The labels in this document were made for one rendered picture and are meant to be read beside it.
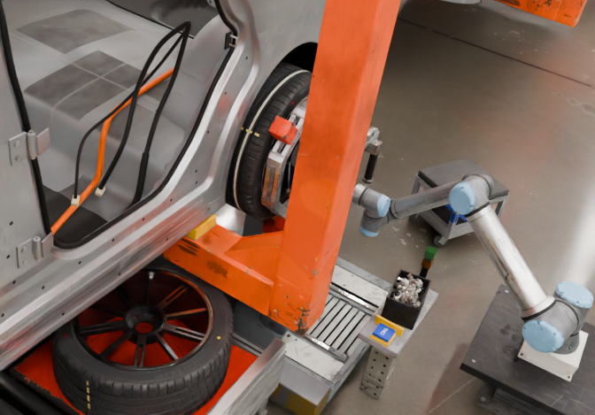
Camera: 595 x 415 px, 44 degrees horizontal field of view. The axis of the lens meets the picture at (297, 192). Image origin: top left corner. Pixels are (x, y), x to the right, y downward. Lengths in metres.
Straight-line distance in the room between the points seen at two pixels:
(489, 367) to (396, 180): 1.76
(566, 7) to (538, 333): 3.74
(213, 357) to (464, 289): 1.73
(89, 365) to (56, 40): 1.46
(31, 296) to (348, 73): 1.11
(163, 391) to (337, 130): 1.07
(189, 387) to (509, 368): 1.35
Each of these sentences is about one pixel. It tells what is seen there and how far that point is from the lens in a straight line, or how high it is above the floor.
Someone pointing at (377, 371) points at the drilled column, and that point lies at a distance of 3.21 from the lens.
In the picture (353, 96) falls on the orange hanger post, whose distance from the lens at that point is 2.14.
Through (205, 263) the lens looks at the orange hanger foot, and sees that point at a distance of 2.84.
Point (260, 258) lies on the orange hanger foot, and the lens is 2.68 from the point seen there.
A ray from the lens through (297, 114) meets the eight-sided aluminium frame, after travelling 2.86.
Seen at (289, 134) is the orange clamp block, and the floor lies 1.08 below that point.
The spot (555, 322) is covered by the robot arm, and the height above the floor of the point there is 0.63.
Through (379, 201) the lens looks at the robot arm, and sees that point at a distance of 3.26.
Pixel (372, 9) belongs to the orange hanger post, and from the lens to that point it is 2.03.
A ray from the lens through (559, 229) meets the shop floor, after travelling 4.71.
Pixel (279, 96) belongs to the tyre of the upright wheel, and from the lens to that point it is 2.86.
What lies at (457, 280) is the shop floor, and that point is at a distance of 4.03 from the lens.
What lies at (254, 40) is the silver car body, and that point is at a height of 1.43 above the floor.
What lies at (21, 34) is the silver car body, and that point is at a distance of 3.44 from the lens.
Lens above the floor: 2.52
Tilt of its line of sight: 36 degrees down
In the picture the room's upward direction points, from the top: 11 degrees clockwise
